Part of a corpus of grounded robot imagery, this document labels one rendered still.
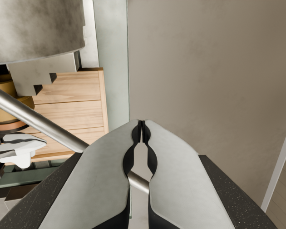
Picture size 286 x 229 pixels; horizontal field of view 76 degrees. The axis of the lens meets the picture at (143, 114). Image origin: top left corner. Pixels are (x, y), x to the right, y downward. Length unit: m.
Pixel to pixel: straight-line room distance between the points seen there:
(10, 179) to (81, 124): 0.32
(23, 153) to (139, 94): 1.24
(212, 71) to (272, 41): 0.58
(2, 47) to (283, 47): 2.09
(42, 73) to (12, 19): 0.13
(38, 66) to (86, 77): 0.24
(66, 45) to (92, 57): 0.31
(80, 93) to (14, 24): 0.38
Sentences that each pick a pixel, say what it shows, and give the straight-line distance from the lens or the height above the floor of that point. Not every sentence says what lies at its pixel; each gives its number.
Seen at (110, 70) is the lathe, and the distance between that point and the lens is 0.93.
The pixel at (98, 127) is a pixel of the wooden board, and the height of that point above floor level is 0.89.
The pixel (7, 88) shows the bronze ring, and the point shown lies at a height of 1.10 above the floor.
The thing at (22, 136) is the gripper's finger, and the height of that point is 1.06.
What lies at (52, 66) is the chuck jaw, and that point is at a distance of 0.35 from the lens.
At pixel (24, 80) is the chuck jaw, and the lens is 0.38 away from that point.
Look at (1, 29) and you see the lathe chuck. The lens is 0.25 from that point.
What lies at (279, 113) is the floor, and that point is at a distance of 2.52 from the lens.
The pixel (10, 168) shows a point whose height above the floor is 0.85.
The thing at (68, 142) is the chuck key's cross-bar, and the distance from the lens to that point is 0.17.
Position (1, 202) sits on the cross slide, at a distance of 0.79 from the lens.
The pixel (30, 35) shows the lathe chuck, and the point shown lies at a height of 1.20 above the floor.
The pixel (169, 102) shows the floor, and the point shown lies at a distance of 1.68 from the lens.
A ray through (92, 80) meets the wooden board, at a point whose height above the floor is 0.89.
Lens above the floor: 1.44
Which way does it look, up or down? 60 degrees down
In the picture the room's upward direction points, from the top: 156 degrees clockwise
